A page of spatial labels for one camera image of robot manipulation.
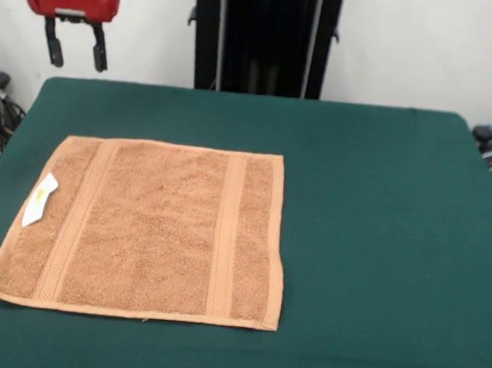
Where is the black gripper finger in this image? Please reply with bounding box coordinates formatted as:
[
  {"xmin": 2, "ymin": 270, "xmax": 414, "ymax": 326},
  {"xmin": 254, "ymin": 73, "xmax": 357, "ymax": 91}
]
[
  {"xmin": 39, "ymin": 15, "xmax": 69, "ymax": 69},
  {"xmin": 86, "ymin": 20, "xmax": 112, "ymax": 74}
]

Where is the tan terry towel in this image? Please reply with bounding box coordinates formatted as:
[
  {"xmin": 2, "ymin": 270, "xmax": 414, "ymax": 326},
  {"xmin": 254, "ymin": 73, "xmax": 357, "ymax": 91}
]
[{"xmin": 0, "ymin": 126, "xmax": 297, "ymax": 333}]

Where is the dark green table cloth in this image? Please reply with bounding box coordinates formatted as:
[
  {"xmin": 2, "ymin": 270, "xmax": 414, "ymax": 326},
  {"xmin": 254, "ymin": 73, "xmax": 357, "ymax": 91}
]
[{"xmin": 0, "ymin": 70, "xmax": 492, "ymax": 368}]

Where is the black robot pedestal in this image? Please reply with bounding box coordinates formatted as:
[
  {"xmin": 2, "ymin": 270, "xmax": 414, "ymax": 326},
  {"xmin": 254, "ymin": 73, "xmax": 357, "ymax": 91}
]
[{"xmin": 181, "ymin": 0, "xmax": 361, "ymax": 105}]

